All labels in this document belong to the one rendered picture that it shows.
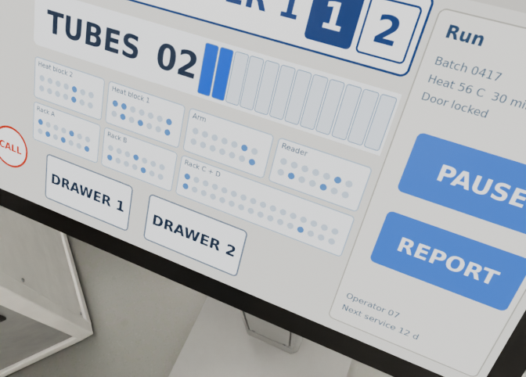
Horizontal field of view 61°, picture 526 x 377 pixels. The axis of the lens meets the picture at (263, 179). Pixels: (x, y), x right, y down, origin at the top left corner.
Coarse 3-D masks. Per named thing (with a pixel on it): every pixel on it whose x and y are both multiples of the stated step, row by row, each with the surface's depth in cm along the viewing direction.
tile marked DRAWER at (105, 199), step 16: (48, 160) 41; (64, 160) 40; (48, 176) 42; (64, 176) 41; (80, 176) 40; (96, 176) 40; (48, 192) 42; (64, 192) 42; (80, 192) 41; (96, 192) 40; (112, 192) 40; (128, 192) 39; (80, 208) 42; (96, 208) 41; (112, 208) 40; (128, 208) 40; (112, 224) 41; (128, 224) 40
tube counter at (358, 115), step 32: (160, 32) 33; (160, 64) 34; (192, 64) 33; (224, 64) 33; (256, 64) 32; (288, 64) 31; (224, 96) 33; (256, 96) 32; (288, 96) 32; (320, 96) 31; (352, 96) 30; (384, 96) 30; (320, 128) 32; (352, 128) 31; (384, 128) 30
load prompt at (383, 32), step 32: (128, 0) 34; (160, 0) 33; (192, 0) 32; (224, 0) 31; (256, 0) 30; (288, 0) 30; (320, 0) 29; (352, 0) 28; (384, 0) 28; (416, 0) 27; (256, 32) 31; (288, 32) 30; (320, 32) 30; (352, 32) 29; (384, 32) 28; (416, 32) 28; (384, 64) 29
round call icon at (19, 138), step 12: (0, 132) 42; (12, 132) 41; (24, 132) 41; (0, 144) 42; (12, 144) 42; (24, 144) 41; (0, 156) 43; (12, 156) 42; (24, 156) 42; (12, 168) 43; (24, 168) 42
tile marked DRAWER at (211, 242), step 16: (160, 208) 38; (176, 208) 38; (144, 224) 40; (160, 224) 39; (176, 224) 38; (192, 224) 38; (208, 224) 37; (224, 224) 37; (160, 240) 40; (176, 240) 39; (192, 240) 38; (208, 240) 38; (224, 240) 37; (240, 240) 37; (192, 256) 39; (208, 256) 38; (224, 256) 38; (240, 256) 37; (224, 272) 38
